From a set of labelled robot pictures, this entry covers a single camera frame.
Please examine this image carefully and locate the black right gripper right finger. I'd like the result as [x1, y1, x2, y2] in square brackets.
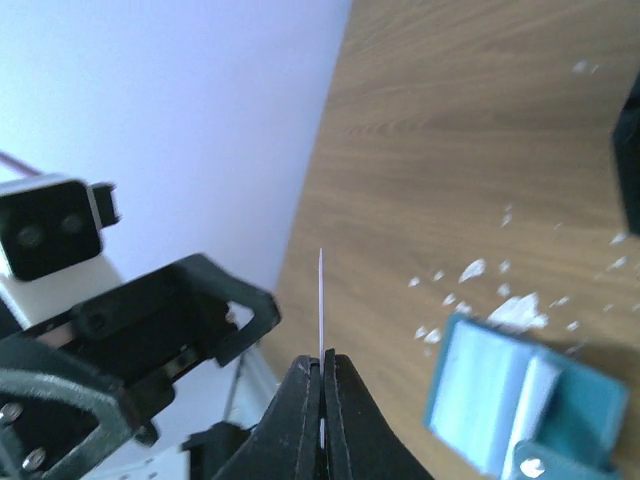
[323, 349, 432, 480]

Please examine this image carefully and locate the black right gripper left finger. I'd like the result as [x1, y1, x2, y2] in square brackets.
[215, 355, 321, 480]

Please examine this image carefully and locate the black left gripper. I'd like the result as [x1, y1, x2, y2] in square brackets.
[1, 254, 281, 479]

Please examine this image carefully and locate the red white credit card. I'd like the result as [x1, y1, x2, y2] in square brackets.
[318, 248, 326, 450]

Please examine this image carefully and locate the teal leather card holder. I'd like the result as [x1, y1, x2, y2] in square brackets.
[423, 313, 629, 479]

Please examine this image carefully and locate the black storage bin with cards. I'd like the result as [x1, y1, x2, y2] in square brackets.
[611, 76, 640, 236]

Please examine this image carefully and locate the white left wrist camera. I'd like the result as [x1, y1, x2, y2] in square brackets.
[1, 174, 122, 330]

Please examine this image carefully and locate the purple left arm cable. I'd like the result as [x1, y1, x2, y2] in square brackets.
[0, 150, 41, 179]

